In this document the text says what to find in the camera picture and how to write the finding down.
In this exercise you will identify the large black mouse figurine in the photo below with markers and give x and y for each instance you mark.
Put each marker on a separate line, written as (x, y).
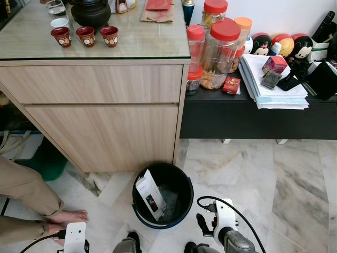
(302, 50)

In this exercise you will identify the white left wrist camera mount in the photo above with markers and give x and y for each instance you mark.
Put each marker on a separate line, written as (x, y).
(75, 237)

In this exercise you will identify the black round rubbish bin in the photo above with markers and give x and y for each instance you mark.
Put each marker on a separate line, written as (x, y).
(184, 182)

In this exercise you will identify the red patterned tea cup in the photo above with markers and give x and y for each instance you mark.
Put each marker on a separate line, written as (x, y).
(109, 37)
(86, 37)
(61, 38)

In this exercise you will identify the dark blue bottle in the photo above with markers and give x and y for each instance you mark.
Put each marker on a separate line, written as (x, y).
(188, 11)

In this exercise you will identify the brown paper bag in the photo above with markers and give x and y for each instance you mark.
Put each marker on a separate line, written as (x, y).
(157, 17)

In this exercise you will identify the large clear jar red lid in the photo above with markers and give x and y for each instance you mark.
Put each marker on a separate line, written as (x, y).
(221, 52)

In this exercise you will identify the black square box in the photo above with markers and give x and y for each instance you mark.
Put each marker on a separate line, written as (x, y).
(322, 80)

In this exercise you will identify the slim clear jar red lid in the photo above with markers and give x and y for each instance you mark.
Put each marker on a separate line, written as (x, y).
(195, 47)

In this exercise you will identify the clear crumpled plastic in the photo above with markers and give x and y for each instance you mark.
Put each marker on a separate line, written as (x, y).
(169, 200)

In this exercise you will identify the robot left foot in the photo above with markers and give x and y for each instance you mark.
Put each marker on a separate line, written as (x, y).
(127, 245)

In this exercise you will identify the clear glass cup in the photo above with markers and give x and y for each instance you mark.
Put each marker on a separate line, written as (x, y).
(55, 7)

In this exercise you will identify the black round teapot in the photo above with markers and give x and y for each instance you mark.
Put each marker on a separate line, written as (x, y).
(90, 13)

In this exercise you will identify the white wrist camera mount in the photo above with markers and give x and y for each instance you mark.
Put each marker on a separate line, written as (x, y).
(225, 216)
(75, 237)

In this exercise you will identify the black low cabinet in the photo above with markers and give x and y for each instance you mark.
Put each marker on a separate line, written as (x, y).
(253, 121)

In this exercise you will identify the light wooden cabinet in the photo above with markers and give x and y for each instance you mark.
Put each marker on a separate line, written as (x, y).
(105, 132)

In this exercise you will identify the stack of white papers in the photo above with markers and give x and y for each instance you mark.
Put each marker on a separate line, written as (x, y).
(253, 79)

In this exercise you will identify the black remote control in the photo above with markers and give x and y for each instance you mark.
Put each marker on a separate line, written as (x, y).
(324, 26)

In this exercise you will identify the long white cardboard box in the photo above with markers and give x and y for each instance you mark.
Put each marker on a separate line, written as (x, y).
(150, 192)

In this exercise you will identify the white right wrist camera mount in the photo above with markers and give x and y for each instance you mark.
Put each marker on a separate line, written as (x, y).
(225, 216)

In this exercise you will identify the yellow red figurine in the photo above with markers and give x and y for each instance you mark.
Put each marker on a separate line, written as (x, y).
(284, 46)

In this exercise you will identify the white remote holder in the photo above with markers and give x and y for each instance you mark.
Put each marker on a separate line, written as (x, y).
(319, 51)

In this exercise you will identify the dark grey small box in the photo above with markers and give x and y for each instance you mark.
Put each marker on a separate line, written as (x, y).
(270, 80)

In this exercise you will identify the red packet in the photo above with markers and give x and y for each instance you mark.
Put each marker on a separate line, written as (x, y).
(158, 5)

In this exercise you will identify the small clear jar red lid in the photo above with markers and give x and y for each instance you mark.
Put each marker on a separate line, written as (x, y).
(193, 81)

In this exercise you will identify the yellow-filled jar red lid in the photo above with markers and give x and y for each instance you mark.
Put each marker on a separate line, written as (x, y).
(215, 8)

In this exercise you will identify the green plastic basin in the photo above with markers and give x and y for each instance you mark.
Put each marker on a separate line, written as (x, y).
(47, 163)

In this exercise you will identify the black red mouse figurine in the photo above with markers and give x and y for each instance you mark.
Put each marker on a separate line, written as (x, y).
(261, 45)

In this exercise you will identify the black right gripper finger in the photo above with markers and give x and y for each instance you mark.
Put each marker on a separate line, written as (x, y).
(200, 221)

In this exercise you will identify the person's bare foot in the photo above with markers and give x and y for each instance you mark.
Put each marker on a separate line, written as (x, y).
(54, 229)
(71, 216)

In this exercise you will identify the clear jar orange lid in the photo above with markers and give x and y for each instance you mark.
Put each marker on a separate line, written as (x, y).
(244, 26)

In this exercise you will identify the person's leg in khaki trousers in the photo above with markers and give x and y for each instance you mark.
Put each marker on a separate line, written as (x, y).
(21, 229)
(23, 184)

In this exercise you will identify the white cup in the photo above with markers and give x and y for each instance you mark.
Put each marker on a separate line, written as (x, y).
(59, 22)

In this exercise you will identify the red clear small box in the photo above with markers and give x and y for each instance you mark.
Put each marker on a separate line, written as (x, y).
(275, 64)

